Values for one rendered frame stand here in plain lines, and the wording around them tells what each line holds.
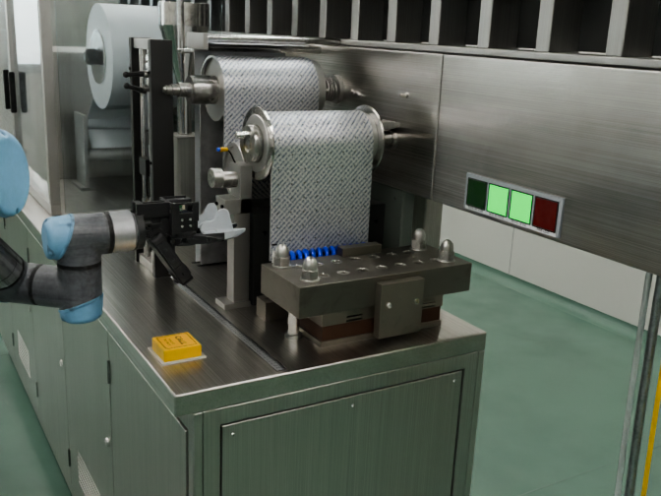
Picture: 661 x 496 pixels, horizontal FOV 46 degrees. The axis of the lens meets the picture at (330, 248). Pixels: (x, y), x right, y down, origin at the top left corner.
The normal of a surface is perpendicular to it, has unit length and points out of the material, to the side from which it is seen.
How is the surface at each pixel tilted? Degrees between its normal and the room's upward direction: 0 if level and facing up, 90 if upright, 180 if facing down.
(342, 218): 90
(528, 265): 90
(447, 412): 90
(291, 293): 90
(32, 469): 0
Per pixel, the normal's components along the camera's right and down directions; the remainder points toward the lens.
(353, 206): 0.50, 0.25
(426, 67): -0.86, 0.11
